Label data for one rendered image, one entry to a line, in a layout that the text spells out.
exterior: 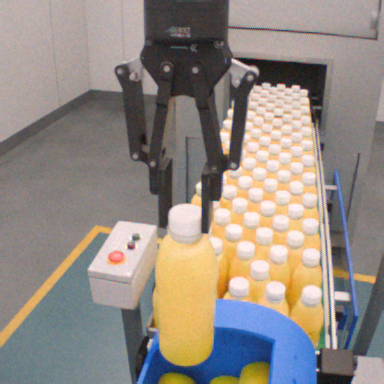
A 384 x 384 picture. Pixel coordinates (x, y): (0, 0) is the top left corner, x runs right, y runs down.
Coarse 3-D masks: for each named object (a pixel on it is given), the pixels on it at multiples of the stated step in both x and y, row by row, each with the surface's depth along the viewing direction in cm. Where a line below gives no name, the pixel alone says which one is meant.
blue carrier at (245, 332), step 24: (216, 312) 64; (240, 312) 64; (264, 312) 64; (216, 336) 70; (240, 336) 69; (264, 336) 61; (288, 336) 62; (216, 360) 73; (240, 360) 72; (264, 360) 71; (288, 360) 58; (312, 360) 64
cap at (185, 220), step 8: (176, 208) 48; (184, 208) 48; (192, 208) 48; (200, 208) 48; (168, 216) 47; (176, 216) 46; (184, 216) 47; (192, 216) 47; (200, 216) 46; (176, 224) 46; (184, 224) 46; (192, 224) 46; (200, 224) 46; (176, 232) 46; (184, 232) 46; (192, 232) 46; (200, 232) 47
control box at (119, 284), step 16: (128, 224) 108; (144, 224) 108; (112, 240) 102; (128, 240) 102; (144, 240) 103; (96, 256) 97; (128, 256) 97; (144, 256) 100; (96, 272) 93; (112, 272) 92; (128, 272) 92; (144, 272) 101; (96, 288) 95; (112, 288) 94; (128, 288) 93; (112, 304) 96; (128, 304) 95
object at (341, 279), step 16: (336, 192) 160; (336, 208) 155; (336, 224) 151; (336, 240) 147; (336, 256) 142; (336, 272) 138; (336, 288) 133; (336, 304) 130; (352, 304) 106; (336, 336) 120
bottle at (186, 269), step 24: (168, 240) 48; (192, 240) 46; (168, 264) 47; (192, 264) 47; (216, 264) 49; (168, 288) 48; (192, 288) 47; (168, 312) 50; (192, 312) 49; (168, 336) 52; (192, 336) 51; (168, 360) 54; (192, 360) 53
